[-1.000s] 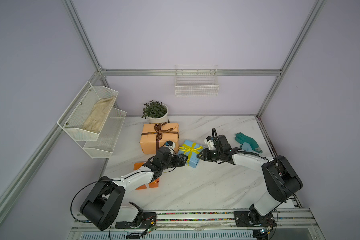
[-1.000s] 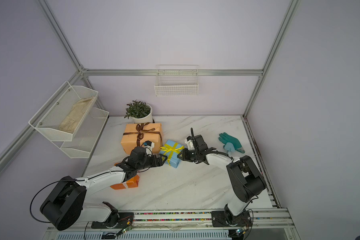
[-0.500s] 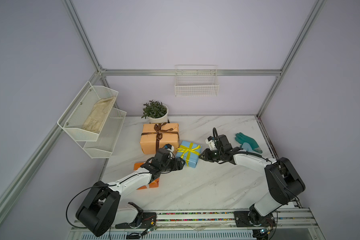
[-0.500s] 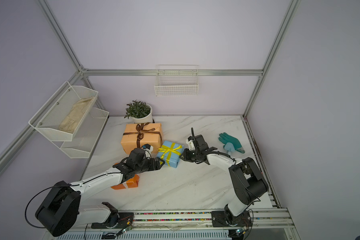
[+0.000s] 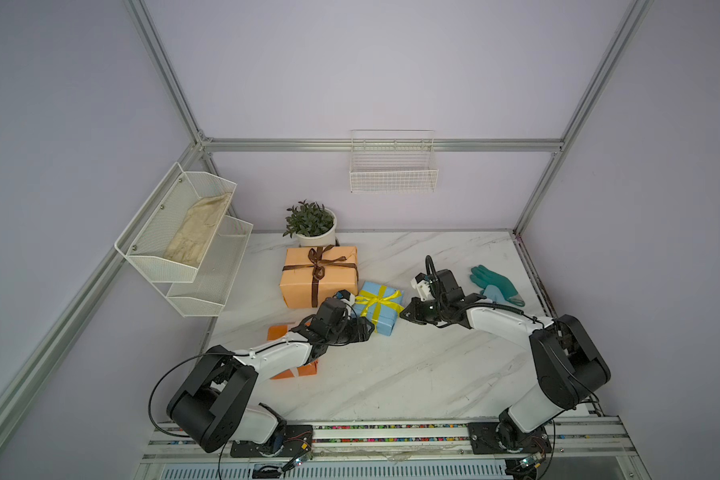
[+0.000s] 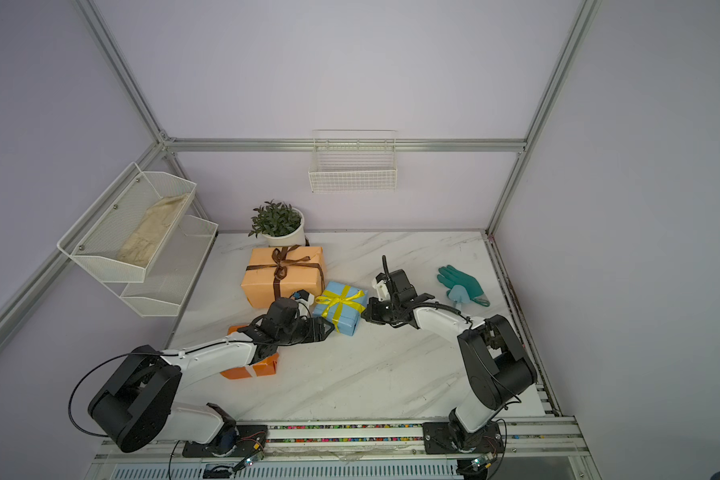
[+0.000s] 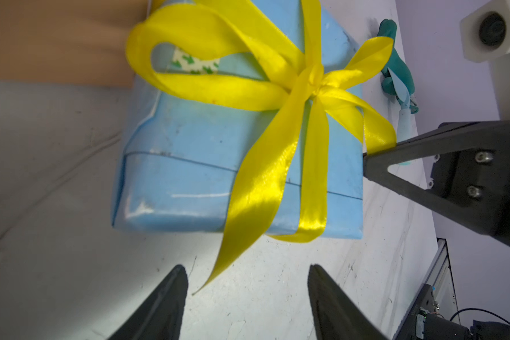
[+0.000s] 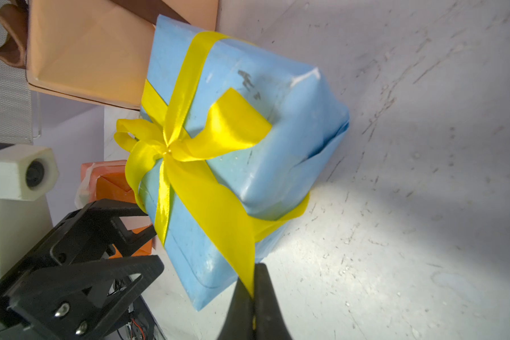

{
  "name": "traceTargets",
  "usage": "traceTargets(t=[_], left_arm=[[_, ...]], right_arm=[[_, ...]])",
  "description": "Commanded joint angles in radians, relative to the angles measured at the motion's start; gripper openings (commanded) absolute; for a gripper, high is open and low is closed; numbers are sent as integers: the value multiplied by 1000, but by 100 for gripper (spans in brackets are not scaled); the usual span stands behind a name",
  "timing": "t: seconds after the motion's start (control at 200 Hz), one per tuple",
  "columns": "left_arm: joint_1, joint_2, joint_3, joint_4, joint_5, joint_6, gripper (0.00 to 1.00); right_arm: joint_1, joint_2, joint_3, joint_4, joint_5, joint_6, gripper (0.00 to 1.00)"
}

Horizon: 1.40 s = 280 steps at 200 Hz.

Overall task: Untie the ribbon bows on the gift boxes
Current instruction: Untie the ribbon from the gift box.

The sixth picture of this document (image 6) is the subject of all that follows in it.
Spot yellow ribbon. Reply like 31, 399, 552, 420
315, 284, 367, 332

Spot white two-tier mesh shelf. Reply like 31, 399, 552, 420
57, 163, 218, 317

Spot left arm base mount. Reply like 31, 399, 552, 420
181, 424, 268, 458

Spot white wire wall basket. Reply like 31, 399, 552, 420
308, 129, 398, 194

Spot aluminium frame rail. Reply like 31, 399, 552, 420
93, 416, 590, 464

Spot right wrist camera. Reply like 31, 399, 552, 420
372, 273, 391, 301

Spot potted green plant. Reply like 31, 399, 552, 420
248, 200, 306, 247

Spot beige cloth in shelf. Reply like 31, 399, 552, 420
116, 194, 188, 267

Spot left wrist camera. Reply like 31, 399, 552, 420
290, 290, 315, 309

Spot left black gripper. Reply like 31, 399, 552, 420
279, 316, 335, 347

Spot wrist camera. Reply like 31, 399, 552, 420
372, 273, 391, 301
290, 290, 315, 309

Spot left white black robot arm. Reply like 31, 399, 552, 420
87, 298, 335, 457

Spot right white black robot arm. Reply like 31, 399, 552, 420
362, 270, 537, 436

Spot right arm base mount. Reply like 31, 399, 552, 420
422, 422, 505, 454

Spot light blue gift box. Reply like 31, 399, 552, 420
311, 281, 369, 337

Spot orange gift box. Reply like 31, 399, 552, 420
221, 325, 279, 380

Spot tan gift box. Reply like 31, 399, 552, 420
240, 245, 327, 311

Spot brown ribbon bow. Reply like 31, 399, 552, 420
245, 244, 325, 301

